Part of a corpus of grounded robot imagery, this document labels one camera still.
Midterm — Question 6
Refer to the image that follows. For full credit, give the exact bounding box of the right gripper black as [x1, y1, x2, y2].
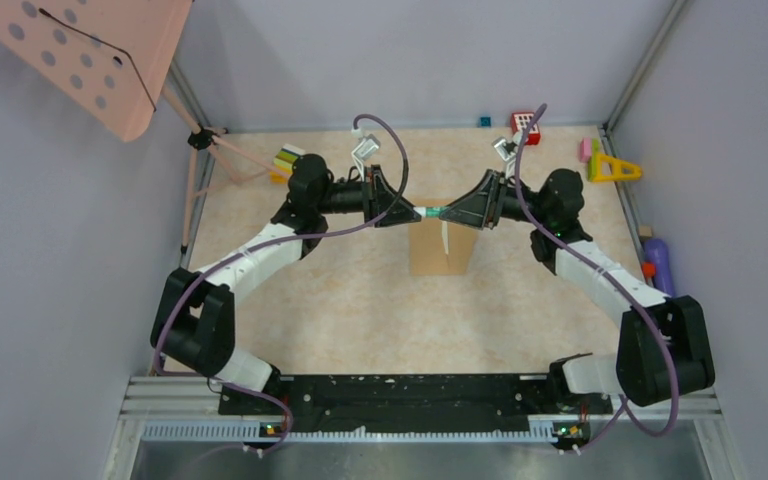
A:
[440, 169, 551, 230]

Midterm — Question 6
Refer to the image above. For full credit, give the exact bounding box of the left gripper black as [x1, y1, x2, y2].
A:
[315, 164, 420, 227]

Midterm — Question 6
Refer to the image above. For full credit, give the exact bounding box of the green white glue stick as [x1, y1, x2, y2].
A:
[414, 206, 448, 218]

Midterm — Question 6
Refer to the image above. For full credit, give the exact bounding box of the brown kraft envelope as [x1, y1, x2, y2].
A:
[408, 217, 479, 276]

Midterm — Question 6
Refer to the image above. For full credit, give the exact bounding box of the cream paper letter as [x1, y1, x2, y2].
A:
[441, 221, 450, 256]

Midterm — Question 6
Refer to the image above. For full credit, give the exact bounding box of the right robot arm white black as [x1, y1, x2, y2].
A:
[439, 169, 716, 412]

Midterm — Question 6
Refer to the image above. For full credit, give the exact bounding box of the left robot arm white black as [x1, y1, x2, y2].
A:
[150, 154, 422, 414]

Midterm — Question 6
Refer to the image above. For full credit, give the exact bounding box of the red toy calculator block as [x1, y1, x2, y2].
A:
[510, 111, 542, 146]

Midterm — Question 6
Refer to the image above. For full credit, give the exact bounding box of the striped coloured block stack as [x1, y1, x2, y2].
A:
[269, 144, 306, 184]

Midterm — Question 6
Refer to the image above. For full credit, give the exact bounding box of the pink green toy block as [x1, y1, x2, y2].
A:
[578, 137, 601, 163]

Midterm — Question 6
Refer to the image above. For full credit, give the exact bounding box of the yellow triangle toy block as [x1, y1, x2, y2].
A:
[587, 151, 643, 183]

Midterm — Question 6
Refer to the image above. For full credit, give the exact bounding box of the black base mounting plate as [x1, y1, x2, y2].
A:
[218, 374, 613, 434]

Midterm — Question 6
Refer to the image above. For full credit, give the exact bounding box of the pink perforated music stand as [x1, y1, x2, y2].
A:
[0, 0, 293, 253]

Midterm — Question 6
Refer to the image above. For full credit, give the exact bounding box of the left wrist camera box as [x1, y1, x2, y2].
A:
[351, 128, 380, 176]

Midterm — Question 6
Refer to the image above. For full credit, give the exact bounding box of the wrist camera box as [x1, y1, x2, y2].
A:
[492, 132, 522, 178]
[351, 128, 380, 176]

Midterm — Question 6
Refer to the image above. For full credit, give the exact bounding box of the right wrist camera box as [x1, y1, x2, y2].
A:
[492, 132, 522, 178]

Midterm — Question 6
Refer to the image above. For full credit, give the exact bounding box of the aluminium frame rail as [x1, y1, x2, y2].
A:
[104, 374, 743, 479]

